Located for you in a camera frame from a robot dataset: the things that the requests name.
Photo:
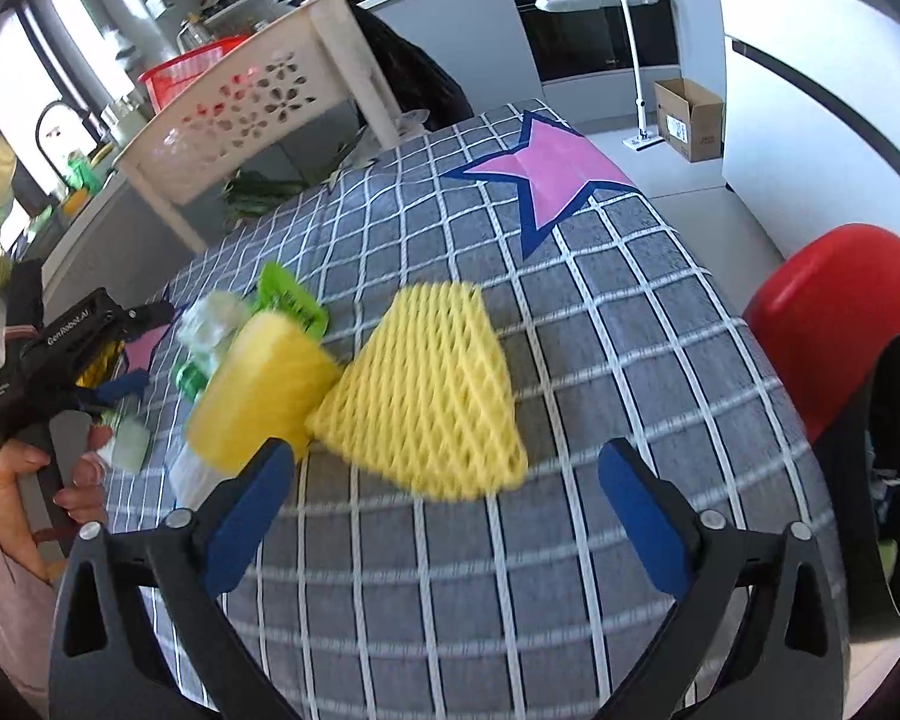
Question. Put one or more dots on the person's left hand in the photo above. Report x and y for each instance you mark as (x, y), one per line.
(75, 517)

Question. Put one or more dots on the white refrigerator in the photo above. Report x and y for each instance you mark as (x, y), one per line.
(825, 127)

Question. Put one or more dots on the white plastic chair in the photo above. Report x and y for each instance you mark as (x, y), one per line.
(217, 127)

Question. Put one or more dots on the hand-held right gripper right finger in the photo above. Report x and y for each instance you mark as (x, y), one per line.
(645, 525)

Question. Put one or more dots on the black kitchen faucet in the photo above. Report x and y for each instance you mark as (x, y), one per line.
(45, 120)

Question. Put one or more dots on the grey checked star tablecloth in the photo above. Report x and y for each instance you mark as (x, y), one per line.
(495, 600)

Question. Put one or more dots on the cardboard box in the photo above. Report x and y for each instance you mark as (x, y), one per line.
(690, 120)

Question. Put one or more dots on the green dish soap bottle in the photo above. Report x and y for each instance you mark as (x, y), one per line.
(79, 176)

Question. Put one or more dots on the yellow sponge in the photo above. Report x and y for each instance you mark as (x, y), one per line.
(255, 390)

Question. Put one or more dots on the white mop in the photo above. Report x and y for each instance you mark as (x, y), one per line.
(630, 52)

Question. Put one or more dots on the red plastic basket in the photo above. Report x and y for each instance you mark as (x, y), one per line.
(187, 71)

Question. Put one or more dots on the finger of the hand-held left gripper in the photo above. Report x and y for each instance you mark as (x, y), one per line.
(124, 388)
(150, 313)

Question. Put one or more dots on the red stool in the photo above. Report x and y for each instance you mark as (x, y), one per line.
(817, 292)

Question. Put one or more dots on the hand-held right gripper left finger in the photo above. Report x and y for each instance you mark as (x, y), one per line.
(247, 532)

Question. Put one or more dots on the yellow foam fruit net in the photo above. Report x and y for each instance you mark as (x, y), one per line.
(427, 397)

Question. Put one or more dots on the green snack packet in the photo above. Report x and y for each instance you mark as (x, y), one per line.
(289, 296)

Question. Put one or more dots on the person's left forearm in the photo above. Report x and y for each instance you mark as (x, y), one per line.
(7, 615)

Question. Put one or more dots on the black garment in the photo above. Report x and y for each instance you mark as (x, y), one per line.
(412, 75)

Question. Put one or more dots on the white and green plastic bag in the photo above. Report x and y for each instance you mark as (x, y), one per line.
(214, 326)

